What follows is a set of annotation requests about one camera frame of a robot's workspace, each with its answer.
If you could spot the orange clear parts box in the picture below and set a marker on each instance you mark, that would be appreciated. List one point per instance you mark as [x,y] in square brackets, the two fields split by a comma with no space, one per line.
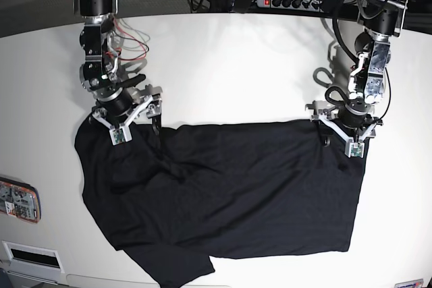
[20,200]

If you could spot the white table cable slot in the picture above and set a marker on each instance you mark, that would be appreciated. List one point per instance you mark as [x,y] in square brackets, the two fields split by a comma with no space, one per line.
[34,256]

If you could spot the sticker at table edge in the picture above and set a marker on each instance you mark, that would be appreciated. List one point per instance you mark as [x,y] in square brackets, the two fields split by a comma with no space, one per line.
[418,283]

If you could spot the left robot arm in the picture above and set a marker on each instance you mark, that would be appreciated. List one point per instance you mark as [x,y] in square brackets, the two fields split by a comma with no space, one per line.
[368,79]

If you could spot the right gripper body with bracket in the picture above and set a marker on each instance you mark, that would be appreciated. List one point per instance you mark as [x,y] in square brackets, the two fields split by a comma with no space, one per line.
[118,108]

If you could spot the left gripper body with bracket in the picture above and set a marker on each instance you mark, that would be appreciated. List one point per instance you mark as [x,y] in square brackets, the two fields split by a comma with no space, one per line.
[351,122]

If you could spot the black T-shirt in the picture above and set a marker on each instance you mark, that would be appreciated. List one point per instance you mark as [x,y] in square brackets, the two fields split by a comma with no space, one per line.
[175,199]

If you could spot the white power strip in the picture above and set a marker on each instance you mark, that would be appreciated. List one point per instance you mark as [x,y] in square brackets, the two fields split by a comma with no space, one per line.
[299,5]

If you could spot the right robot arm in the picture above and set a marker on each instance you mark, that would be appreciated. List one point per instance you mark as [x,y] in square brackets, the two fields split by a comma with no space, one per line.
[102,58]

